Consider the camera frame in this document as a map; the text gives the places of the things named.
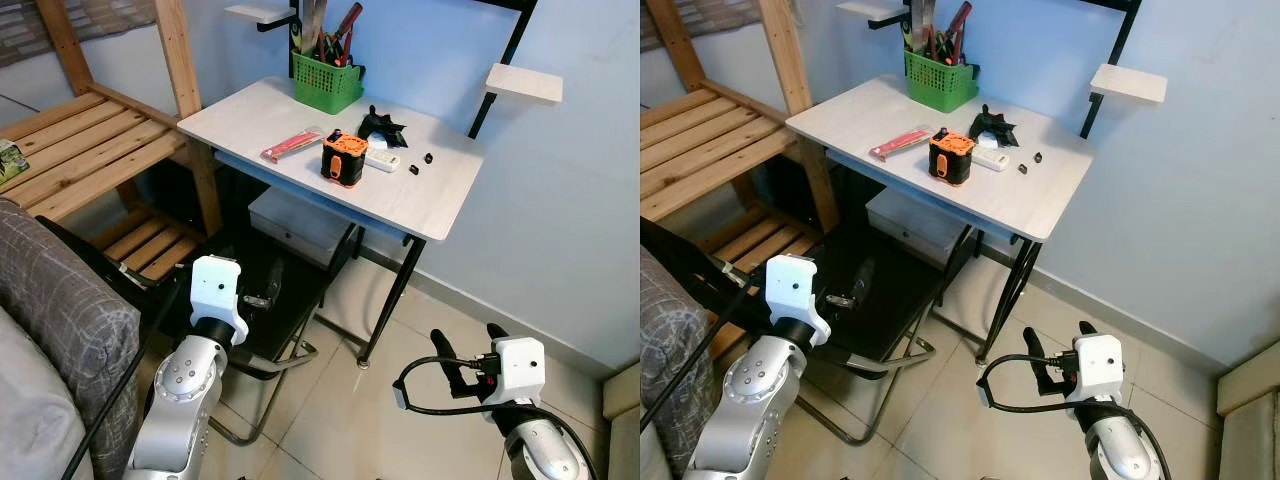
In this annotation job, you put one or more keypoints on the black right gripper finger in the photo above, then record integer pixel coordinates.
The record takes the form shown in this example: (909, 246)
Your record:
(1036, 352)
(448, 355)
(1088, 330)
(497, 333)

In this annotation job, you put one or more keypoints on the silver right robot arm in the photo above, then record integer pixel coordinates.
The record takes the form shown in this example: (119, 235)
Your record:
(1125, 450)
(540, 450)

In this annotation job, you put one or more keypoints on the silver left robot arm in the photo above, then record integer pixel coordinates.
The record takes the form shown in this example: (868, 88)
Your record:
(185, 400)
(750, 400)

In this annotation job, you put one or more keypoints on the black folding chair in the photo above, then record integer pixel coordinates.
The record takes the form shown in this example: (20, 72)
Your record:
(290, 290)
(900, 290)

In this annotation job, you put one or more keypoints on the white desk with black legs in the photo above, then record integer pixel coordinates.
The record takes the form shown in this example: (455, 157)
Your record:
(420, 190)
(1040, 195)

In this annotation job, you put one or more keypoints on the white remote control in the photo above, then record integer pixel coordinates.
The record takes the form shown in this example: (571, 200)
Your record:
(384, 160)
(992, 159)

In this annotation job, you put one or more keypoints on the slatted wooden rack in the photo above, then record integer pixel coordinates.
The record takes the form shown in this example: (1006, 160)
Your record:
(90, 150)
(700, 135)

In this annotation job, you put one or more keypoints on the green plastic tool basket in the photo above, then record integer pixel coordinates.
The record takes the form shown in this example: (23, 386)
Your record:
(325, 88)
(938, 86)

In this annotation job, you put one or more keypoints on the small light wooden shelf board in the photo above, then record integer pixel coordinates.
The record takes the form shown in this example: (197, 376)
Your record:
(525, 84)
(1130, 84)
(870, 10)
(258, 13)

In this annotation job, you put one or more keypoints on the steel ruler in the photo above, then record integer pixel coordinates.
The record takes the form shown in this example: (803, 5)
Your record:
(922, 22)
(312, 25)

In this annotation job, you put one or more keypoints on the green printed package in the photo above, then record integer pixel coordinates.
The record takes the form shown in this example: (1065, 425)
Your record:
(10, 162)

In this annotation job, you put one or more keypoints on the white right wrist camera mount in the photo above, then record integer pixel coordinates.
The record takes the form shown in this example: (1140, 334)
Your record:
(1096, 368)
(518, 370)

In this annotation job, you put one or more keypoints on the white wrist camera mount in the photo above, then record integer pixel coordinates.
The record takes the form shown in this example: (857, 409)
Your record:
(1096, 368)
(518, 370)
(792, 290)
(213, 290)

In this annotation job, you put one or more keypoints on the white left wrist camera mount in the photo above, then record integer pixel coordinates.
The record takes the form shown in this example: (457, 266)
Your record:
(213, 290)
(792, 290)

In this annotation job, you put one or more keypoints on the black metal shelf frame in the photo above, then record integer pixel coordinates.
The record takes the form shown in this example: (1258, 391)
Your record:
(1110, 70)
(500, 75)

